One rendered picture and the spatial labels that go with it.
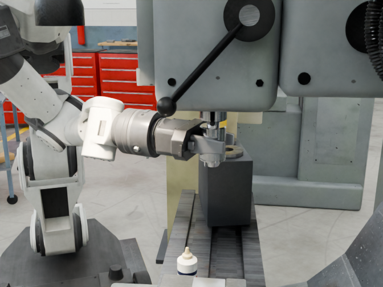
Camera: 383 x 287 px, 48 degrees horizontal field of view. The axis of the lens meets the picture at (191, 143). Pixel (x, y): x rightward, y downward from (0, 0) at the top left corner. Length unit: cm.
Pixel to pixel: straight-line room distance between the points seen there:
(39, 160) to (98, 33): 881
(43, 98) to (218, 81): 52
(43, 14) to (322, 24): 39
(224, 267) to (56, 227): 74
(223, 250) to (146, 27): 59
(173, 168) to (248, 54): 203
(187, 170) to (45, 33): 171
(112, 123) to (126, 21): 918
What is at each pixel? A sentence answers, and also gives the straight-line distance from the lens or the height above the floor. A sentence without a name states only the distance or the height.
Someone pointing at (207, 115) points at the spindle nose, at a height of 129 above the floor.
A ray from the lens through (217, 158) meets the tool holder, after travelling 76.
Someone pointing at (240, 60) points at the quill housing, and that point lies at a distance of 65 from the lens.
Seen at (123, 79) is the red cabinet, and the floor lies 68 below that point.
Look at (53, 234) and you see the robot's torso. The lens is 160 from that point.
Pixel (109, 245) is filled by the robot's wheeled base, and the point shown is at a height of 57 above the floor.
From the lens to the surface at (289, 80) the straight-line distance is 64.
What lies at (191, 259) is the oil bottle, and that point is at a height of 99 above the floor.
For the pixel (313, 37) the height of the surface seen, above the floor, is 143.
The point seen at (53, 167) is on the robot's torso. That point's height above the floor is 100.
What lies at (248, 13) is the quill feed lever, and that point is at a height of 146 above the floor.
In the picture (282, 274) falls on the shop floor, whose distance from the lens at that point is 270.
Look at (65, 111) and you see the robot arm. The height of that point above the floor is 123.
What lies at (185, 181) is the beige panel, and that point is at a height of 47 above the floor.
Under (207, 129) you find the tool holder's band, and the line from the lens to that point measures 75.
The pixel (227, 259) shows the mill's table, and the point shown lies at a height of 90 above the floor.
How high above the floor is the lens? 146
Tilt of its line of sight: 17 degrees down
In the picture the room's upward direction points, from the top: straight up
